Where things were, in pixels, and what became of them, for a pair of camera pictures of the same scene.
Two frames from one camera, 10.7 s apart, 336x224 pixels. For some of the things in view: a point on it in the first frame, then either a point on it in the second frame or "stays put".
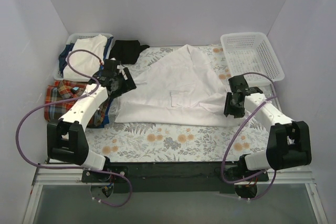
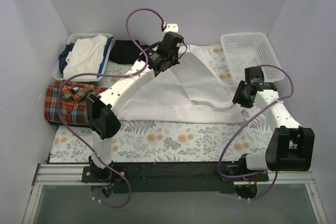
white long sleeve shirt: (180, 90) stays put
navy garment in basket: (62, 60) stays put
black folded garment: (127, 51) stays put
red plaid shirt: (62, 90) stays put
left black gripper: (127, 80) -> (176, 38)
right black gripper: (231, 105) -> (238, 94)
